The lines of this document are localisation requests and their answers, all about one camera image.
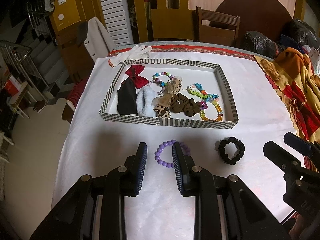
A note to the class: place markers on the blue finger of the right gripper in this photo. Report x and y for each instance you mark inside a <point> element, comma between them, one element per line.
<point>298,144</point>
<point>281,158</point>

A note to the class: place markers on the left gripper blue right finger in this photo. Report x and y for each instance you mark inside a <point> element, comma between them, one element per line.
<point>183,167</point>

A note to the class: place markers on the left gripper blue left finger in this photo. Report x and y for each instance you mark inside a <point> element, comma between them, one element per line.
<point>135,171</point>

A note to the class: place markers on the black braided scrunchie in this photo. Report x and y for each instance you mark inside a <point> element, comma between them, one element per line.
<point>230,150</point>

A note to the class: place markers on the dark brown scrunchie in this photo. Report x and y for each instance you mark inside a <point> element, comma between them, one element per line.
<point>181,104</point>

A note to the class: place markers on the leopard beige bow scrunchie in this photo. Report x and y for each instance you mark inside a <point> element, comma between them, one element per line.
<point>162,102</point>

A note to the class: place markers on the light blue fluffy scrunchie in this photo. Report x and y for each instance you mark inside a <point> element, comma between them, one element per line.
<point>144,104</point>

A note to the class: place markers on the black hair band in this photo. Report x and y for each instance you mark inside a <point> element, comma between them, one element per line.
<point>127,97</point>

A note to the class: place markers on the red bow hair clip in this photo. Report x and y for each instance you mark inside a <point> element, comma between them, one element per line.
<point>134,75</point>

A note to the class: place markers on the person right hand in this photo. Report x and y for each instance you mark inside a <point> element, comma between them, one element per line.
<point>305,229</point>

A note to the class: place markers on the yellow red patterned blanket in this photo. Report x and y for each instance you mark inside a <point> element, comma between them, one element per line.
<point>292,77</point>

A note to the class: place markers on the red cushion chair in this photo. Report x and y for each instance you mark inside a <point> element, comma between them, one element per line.
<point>73,99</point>

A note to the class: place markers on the striped shallow box tray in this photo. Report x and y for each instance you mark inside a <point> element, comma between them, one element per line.
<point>205,82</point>

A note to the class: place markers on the black plastic bag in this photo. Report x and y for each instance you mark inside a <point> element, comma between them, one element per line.
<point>256,42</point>

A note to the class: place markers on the white work glove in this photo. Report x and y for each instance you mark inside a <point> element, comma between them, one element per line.
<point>137,52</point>

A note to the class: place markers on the white jacket on chair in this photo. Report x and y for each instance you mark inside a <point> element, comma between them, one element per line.
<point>98,42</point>

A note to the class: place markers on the wooden chair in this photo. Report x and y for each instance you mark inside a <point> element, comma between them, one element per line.
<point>216,27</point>

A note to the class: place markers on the white louvered door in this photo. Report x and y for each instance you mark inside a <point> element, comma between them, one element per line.
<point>116,18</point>

